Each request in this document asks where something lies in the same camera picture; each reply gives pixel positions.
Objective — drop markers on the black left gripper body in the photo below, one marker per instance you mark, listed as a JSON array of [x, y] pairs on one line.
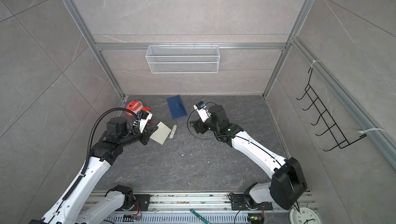
[[143, 137]]

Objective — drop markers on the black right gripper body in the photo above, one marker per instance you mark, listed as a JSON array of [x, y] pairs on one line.
[[203, 127]]

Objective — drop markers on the beige letter paper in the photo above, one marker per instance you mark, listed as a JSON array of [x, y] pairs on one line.
[[161, 134]]

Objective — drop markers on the blue envelope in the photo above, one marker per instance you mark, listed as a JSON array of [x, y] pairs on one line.
[[176, 107]]

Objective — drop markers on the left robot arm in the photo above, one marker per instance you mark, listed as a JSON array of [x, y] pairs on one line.
[[99, 158]]

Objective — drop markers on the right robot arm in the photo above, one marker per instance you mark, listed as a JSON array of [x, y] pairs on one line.
[[287, 183]]

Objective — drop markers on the white glue stick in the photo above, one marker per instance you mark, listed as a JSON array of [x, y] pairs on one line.
[[171, 135]]

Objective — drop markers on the red plush toy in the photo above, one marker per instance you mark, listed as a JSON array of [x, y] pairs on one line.
[[136, 107]]

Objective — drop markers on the white analog clock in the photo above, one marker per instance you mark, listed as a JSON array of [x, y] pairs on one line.
[[303, 215]]

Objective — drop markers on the white wire basket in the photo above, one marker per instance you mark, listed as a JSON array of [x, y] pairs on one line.
[[177, 59]]

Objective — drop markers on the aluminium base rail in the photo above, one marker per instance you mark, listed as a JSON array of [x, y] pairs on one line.
[[215, 207]]

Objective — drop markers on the black wire hook rack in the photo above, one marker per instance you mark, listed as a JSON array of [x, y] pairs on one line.
[[325, 117]]

